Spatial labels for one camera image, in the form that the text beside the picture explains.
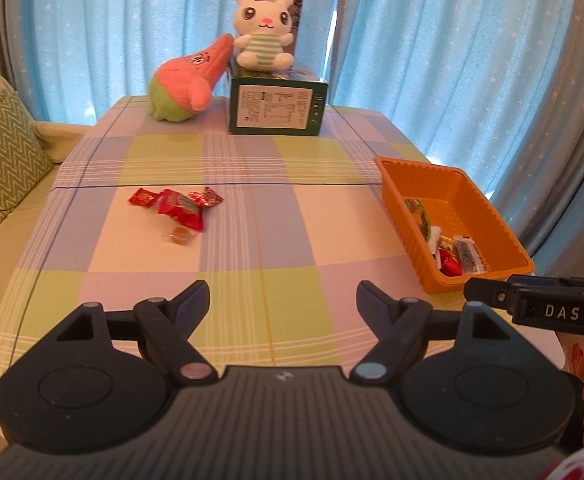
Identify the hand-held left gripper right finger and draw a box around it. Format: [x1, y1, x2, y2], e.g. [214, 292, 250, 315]
[349, 280, 515, 386]

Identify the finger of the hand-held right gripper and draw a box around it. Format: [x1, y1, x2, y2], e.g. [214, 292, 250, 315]
[463, 276, 518, 312]

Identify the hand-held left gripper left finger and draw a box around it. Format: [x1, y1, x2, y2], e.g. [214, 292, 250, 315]
[54, 280, 217, 386]

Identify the clear packet with dark snack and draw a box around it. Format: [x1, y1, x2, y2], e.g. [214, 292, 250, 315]
[452, 232, 490, 276]

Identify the red pillow snack packet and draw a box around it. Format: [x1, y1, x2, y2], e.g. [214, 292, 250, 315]
[434, 250, 465, 278]

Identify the silver wrapper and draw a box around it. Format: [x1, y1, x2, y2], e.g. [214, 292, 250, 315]
[426, 226, 445, 261]

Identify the orange plastic tray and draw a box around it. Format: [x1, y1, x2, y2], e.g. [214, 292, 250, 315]
[374, 156, 536, 295]

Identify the amber wrapped candy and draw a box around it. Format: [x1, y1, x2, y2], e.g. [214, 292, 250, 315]
[161, 225, 196, 246]

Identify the red and white snack packet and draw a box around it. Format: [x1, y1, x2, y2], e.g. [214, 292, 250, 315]
[157, 189, 206, 233]

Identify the checked tablecloth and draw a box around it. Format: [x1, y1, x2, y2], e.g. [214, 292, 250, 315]
[0, 94, 565, 436]

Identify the red twisted candy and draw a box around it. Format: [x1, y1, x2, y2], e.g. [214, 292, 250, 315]
[188, 186, 224, 208]

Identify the small red snack wrapper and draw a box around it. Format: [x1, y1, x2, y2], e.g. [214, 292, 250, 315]
[128, 187, 163, 207]

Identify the cream sofa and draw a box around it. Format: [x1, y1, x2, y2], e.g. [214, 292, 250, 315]
[0, 72, 98, 411]

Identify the green cardboard box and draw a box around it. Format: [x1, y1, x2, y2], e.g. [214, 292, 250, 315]
[228, 67, 329, 137]

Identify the pink and green plush toy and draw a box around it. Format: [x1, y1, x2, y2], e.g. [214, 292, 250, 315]
[149, 34, 235, 123]

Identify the blue star curtain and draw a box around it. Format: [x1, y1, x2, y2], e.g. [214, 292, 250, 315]
[327, 0, 584, 281]
[0, 0, 343, 127]

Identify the green zigzag pillow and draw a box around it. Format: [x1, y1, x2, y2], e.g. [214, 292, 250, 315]
[0, 92, 55, 227]

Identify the white rabbit plush toy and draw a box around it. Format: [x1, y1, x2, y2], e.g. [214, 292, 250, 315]
[233, 0, 297, 70]

